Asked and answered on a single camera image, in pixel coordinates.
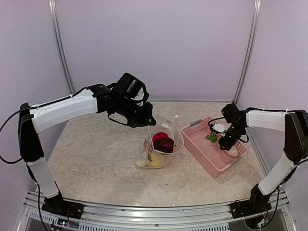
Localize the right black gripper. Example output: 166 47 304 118
218 124 245 150

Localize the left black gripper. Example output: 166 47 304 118
116 96 157 128

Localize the red apple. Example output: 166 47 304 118
152 132 168 142

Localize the clear dotted zip bag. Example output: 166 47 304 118
135 114 184 169

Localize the dark purple fruit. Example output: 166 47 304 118
154 138 174 154

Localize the white radish with leaves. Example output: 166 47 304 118
135 150 152 167

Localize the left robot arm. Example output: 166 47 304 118
10 73 156 214

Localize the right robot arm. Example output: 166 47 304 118
208 103 308 214

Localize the pink perforated plastic basket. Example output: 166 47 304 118
180 117 246 178

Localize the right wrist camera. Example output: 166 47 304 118
209 124 227 134

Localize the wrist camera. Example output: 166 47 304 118
209 124 227 134
133 88 144 106

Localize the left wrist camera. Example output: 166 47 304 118
133 88 144 106

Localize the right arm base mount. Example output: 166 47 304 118
230 184 273 218

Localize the front aluminium rail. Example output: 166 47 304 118
15 190 298 231

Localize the right aluminium frame post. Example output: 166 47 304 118
233 0 261 104

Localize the aluminium frame post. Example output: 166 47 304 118
48 0 76 94
233 0 261 104

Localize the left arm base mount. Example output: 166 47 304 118
42 191 84 219

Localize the left aluminium frame post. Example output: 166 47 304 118
48 0 76 94

